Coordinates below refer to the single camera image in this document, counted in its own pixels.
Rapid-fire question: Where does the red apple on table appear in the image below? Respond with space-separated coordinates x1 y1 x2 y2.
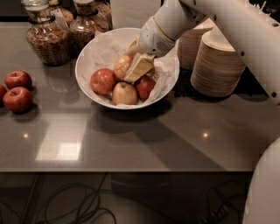
3 87 33 113
4 70 32 89

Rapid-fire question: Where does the glass cereal jar middle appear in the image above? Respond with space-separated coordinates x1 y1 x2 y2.
70 0 109 52

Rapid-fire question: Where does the paper bowl stack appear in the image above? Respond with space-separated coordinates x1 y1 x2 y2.
178 18 214 70
191 26 246 98

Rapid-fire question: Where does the red apple in bowl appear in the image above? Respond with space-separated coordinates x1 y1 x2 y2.
134 75 156 101
90 68 117 95

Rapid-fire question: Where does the yellow apple in bowl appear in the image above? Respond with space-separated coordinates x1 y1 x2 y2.
146 67 156 77
112 81 138 105

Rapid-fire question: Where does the white bowl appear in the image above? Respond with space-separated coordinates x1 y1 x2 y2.
74 27 181 110

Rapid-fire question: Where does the yellow apple back in bowl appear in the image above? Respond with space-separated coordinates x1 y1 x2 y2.
146 67 156 77

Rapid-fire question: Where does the red apple on table front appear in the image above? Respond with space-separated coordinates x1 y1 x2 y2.
3 87 33 113

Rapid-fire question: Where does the paper bowl stack back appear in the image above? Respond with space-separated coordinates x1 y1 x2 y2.
178 18 214 70

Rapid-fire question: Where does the yellow apple front in bowl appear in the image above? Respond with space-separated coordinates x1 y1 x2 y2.
112 81 138 105

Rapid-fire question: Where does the red apple left in bowl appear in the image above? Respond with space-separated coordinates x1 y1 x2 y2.
90 68 117 95

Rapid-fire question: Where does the white paper liner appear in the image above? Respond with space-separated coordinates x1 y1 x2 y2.
78 31 179 108

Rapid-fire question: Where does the yellow-red top apple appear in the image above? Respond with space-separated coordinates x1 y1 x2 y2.
114 55 133 81

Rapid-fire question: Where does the red apple at left edge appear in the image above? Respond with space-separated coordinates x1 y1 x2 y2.
0 84 7 107

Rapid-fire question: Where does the black power strip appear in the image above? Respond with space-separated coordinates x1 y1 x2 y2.
197 205 228 224

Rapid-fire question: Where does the glass cereal jar back right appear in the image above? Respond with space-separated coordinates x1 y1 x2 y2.
95 0 112 29

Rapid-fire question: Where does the black cable on floor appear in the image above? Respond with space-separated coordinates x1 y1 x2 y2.
0 171 117 224

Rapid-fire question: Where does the red apple on table back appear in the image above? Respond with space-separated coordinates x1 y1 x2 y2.
4 70 32 89

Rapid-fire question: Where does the glass cereal jar back left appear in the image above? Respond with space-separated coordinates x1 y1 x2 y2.
49 0 74 26

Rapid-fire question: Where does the paper bowl stack front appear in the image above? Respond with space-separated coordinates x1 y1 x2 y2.
191 26 246 98

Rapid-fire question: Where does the glass cereal jar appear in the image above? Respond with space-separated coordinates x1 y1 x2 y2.
49 0 74 26
95 0 112 29
21 0 71 66
70 0 109 52

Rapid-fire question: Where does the red apple right in bowl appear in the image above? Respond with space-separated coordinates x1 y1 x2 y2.
134 75 156 101

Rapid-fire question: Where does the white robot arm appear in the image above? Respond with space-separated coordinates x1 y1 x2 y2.
128 0 280 224

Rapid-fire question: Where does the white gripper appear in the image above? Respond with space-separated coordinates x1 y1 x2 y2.
124 17 176 83

